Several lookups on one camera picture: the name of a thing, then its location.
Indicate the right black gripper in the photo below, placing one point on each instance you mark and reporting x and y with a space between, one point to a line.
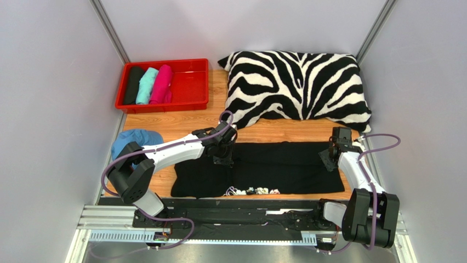
329 160

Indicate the rolled teal shirt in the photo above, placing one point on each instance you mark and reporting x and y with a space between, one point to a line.
146 86

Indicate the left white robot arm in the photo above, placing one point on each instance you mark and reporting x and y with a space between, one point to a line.
130 174

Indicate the black t shirt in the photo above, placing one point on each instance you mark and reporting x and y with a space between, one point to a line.
289 167

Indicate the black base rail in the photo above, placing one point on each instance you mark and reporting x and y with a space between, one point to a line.
243 220

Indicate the rolled pink shirt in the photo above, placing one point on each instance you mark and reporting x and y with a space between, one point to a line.
161 92

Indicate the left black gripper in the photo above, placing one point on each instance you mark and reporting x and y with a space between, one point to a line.
228 160

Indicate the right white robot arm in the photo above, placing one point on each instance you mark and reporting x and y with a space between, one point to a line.
370 216

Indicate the blue bucket hat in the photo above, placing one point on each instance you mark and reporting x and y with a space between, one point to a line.
142 137

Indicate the red plastic bin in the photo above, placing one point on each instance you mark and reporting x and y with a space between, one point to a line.
189 86

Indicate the zebra print pillow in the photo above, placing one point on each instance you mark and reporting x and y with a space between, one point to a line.
275 84

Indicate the rolled black shirt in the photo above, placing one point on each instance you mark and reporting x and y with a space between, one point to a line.
132 87

